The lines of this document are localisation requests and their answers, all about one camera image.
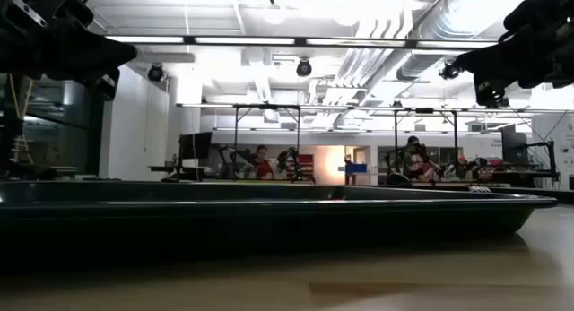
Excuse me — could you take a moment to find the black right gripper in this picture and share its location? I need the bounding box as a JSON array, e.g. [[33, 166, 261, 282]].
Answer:
[[453, 0, 574, 108]]

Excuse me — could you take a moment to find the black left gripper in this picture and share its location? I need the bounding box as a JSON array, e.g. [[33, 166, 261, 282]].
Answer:
[[0, 0, 138, 101]]

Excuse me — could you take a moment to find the dark green serving tray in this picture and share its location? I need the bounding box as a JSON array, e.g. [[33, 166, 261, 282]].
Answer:
[[0, 180, 559, 248]]

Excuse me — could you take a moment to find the black ceiling spotlight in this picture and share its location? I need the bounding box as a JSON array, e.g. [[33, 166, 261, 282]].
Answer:
[[146, 63, 165, 82], [439, 60, 461, 81], [295, 58, 313, 78]]

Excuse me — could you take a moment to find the tall black monitor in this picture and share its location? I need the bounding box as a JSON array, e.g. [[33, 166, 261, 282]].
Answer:
[[500, 124, 529, 166]]

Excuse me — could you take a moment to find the white board panel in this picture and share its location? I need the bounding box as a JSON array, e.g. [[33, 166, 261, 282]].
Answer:
[[531, 112, 574, 191]]

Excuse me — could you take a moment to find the cluttered background workbench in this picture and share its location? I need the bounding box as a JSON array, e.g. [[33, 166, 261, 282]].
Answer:
[[457, 156, 560, 187]]

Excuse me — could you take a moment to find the wooden ladder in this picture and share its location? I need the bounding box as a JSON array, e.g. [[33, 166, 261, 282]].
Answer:
[[11, 134, 35, 165]]

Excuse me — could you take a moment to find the person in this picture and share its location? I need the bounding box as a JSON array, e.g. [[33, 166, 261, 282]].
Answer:
[[401, 134, 443, 183], [253, 143, 274, 181]]

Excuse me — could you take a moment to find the black computer monitor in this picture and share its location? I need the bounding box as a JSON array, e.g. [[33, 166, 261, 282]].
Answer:
[[178, 131, 213, 160]]

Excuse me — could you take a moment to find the black office chair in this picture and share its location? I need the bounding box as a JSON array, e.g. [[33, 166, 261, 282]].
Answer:
[[385, 171, 414, 186]]

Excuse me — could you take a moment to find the black overhead light bar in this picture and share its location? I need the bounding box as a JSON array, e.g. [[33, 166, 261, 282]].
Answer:
[[105, 34, 499, 50]]

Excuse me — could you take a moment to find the red tool cabinet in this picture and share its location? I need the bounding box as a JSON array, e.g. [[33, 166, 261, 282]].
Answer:
[[298, 152, 316, 182]]

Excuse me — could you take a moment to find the silver ventilation duct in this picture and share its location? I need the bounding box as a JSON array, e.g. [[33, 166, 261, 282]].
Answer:
[[396, 0, 508, 82]]

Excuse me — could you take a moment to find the yellow cable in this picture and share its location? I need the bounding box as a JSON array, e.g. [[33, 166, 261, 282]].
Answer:
[[7, 73, 35, 124]]

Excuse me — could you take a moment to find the black camera stand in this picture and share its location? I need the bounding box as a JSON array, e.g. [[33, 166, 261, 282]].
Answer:
[[515, 139, 561, 182]]

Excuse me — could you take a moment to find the black workstation frame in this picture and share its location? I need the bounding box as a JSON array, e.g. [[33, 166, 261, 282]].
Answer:
[[231, 103, 302, 183], [392, 107, 460, 181]]

